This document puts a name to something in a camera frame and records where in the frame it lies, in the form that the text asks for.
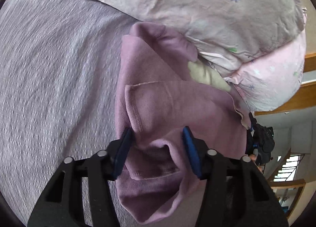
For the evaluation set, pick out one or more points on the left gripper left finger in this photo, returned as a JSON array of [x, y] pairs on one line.
[[61, 201]]

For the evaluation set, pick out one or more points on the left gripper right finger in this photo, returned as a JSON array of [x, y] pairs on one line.
[[236, 192]]

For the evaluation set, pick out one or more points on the purple fleece garment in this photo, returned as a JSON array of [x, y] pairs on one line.
[[157, 97]]

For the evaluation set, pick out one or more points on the wooden stair railing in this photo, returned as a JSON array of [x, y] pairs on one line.
[[286, 188]]

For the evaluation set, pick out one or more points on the pink floral pillow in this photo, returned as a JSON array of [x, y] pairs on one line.
[[270, 81]]

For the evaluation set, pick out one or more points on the pink floral quilt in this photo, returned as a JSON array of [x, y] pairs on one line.
[[226, 32]]

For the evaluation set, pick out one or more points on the lavender bed sheet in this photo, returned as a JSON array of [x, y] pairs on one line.
[[59, 69]]

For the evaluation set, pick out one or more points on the wooden headboard frame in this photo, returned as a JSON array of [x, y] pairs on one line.
[[305, 96]]

